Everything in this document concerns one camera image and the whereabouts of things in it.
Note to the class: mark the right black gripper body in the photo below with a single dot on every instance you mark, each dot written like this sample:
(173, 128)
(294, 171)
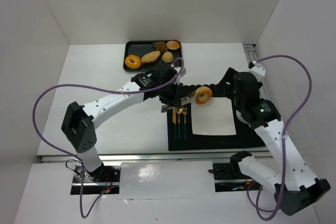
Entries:
(219, 87)

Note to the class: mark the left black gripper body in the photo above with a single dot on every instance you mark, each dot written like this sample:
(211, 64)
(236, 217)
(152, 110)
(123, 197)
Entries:
(177, 95)

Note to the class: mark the silver metal tongs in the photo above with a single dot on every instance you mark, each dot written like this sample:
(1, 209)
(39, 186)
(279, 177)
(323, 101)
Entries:
(179, 102)

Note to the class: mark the tan ring donut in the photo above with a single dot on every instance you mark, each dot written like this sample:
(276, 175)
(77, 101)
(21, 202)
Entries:
(202, 95)

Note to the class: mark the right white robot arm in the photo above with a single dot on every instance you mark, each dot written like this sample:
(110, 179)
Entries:
(297, 186)

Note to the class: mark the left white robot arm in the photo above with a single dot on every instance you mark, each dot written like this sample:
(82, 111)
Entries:
(81, 121)

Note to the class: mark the long tan bread roll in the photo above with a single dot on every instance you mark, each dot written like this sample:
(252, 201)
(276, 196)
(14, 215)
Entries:
(150, 57)

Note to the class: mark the dark brown chocolate bread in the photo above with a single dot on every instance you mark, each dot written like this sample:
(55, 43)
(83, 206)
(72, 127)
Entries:
(160, 46)

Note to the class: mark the small round tan bun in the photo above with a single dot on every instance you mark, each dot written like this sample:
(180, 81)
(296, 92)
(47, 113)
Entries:
(167, 57)

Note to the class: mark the round bun with white top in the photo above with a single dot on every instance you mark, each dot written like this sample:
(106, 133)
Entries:
(173, 45)

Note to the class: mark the orange glazed donut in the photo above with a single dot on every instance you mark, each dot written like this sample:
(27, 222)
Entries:
(133, 62)

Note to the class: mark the black serving tray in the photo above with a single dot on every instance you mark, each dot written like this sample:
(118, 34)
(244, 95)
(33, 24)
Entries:
(141, 48)

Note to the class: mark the white square plate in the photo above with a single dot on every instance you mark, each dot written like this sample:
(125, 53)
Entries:
(214, 118)

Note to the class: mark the black placemat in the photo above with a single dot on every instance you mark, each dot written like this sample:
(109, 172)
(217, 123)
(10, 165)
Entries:
(244, 138)

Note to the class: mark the aluminium rail frame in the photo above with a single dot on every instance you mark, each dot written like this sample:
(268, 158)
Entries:
(139, 132)

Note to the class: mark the gold knife teal handle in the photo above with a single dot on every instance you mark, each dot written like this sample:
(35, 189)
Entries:
(174, 122)

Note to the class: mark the gold spoon teal handle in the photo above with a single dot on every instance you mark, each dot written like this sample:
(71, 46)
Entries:
(178, 115)

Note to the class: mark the gold fork teal handle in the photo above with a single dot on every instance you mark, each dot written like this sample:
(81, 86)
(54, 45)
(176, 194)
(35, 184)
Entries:
(184, 111)

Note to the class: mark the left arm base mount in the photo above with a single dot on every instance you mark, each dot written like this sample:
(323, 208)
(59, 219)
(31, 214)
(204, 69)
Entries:
(108, 181)

